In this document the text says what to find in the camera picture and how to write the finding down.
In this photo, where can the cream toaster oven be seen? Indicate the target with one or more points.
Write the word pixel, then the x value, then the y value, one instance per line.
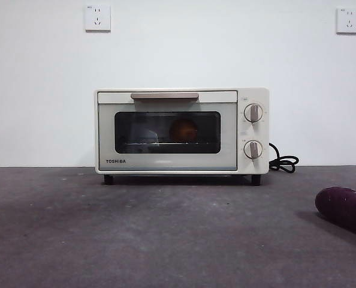
pixel 256 96

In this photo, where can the cream oven temperature knob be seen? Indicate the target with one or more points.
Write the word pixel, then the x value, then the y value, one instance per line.
pixel 253 113

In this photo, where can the metal oven rack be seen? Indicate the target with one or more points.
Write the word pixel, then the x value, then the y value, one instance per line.
pixel 136 144

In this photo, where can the purple sweet potato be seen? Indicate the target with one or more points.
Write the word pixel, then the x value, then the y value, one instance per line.
pixel 345 210

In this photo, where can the cream oven timer knob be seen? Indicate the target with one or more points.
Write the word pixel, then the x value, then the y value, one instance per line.
pixel 253 149

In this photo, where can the white wall socket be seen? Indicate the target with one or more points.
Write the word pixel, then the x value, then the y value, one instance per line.
pixel 98 18
pixel 348 21

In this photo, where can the cream glass oven door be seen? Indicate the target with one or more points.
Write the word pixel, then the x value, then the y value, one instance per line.
pixel 106 135

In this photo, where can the brown potato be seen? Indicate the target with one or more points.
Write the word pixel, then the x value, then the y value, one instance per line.
pixel 183 130

